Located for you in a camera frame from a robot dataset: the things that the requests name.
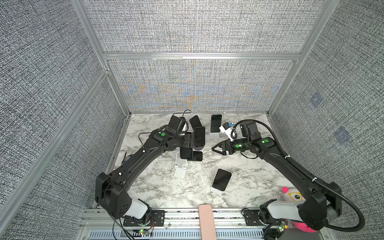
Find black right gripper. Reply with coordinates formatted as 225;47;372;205
212;136;252;156

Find black phone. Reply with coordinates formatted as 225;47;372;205
210;115;222;133
212;169;232;192
191;151;203;162
190;115;202;130
193;127;206;148
180;147;194;161

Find white folding phone stand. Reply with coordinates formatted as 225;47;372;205
174;152;188;179

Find purple round phone stand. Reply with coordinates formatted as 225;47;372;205
193;145;205;151

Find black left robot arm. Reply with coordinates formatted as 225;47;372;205
95;127;194;219

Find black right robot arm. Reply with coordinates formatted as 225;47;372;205
212;137;342;231

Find white back phone stand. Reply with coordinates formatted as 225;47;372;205
210;133;220;140

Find white front phone stand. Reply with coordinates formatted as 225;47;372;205
211;187;223;196

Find pink bar front centre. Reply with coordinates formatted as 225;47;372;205
198;204;217;240

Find pink plush toy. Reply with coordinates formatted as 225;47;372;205
282;187;317;233

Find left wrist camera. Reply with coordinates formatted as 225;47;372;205
168;115;186;133

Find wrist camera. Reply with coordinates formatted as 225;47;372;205
168;115;186;133
219;122;234;142

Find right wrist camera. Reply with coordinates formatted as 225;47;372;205
219;122;234;142

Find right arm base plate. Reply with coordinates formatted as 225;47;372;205
241;208;267;227

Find aluminium front rail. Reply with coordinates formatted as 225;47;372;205
75;208;265;240

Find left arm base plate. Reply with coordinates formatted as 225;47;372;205
123;210;166;228

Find black corrugated cable hose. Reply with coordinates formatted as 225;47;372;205
233;119;366;232

